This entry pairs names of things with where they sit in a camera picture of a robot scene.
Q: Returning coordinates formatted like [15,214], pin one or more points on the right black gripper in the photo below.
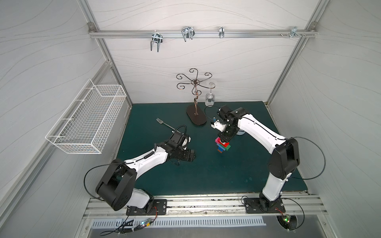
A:
[228,132]

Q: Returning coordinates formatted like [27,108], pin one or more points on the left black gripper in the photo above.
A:
[185,154]

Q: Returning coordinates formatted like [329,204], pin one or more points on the red long lego brick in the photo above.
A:
[225,144]

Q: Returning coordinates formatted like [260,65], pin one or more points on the green long lego brick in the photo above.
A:
[227,148]

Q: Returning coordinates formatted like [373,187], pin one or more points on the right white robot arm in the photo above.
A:
[284,152]

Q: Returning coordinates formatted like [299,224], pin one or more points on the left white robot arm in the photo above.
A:
[117,186]

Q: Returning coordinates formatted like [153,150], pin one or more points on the light blue mug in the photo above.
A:
[240,132]

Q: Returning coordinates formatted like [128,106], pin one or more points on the dark oval stand base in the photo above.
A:
[196,115]

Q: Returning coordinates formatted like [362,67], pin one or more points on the wine glass hanging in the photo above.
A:
[210,97]

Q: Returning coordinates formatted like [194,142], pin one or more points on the silver metal fork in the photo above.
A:
[163,123]

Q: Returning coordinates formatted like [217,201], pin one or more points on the copper stand pole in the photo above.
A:
[194,82]

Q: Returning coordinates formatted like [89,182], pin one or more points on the small metal hook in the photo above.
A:
[221,32]

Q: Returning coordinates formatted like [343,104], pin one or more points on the metal angled hook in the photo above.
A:
[187,33]

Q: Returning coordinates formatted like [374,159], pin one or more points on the metal double hook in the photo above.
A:
[156,39]

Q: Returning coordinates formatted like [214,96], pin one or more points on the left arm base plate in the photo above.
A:
[153,208]

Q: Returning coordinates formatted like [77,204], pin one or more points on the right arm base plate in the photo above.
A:
[263,206]

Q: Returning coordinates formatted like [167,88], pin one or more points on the white slotted cable duct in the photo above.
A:
[187,222]

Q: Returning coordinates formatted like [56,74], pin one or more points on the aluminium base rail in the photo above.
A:
[295,203]

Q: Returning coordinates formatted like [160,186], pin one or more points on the white wire basket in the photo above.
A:
[86,124]

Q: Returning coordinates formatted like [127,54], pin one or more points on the metal bracket hook right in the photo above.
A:
[293,34]

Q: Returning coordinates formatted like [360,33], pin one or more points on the aluminium top rail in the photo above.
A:
[207,34]

